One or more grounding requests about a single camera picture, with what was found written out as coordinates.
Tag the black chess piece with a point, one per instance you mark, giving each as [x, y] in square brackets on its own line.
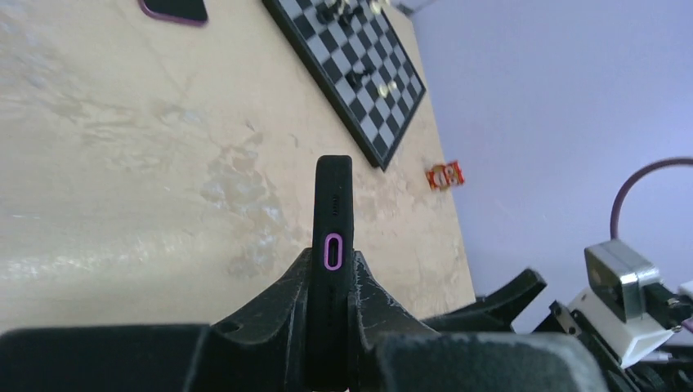
[327, 11]
[355, 78]

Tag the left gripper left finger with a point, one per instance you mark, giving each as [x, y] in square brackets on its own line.
[257, 348]

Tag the black white chessboard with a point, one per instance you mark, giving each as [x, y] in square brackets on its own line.
[353, 53]

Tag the black chess piece lower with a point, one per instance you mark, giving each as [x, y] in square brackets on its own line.
[355, 78]

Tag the white chess piece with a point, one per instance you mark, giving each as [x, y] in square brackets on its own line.
[340, 6]
[384, 90]

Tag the white chess piece middle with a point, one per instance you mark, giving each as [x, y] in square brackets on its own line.
[340, 6]

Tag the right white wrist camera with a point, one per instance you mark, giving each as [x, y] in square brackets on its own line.
[627, 304]

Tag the black chess piece upper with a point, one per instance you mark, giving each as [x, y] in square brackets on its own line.
[327, 11]

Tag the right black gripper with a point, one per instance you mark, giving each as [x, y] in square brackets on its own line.
[664, 368]

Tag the black phone from case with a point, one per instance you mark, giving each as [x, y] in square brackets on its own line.
[187, 12]

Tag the white chess piece near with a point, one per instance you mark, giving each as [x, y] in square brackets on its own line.
[384, 90]

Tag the small red snack packet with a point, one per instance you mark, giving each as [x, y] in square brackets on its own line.
[444, 176]

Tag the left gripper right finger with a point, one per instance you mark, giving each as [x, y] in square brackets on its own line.
[391, 350]

